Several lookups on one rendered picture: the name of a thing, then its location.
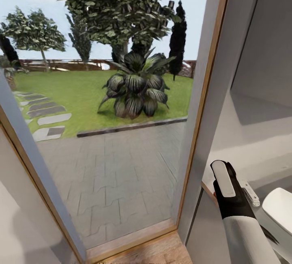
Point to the bowl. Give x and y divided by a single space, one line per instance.
278 206

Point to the fixed window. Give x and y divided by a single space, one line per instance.
102 102

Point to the parer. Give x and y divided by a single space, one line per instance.
268 233

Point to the cabinet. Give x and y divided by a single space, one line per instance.
265 67

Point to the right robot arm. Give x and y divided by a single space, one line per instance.
247 242

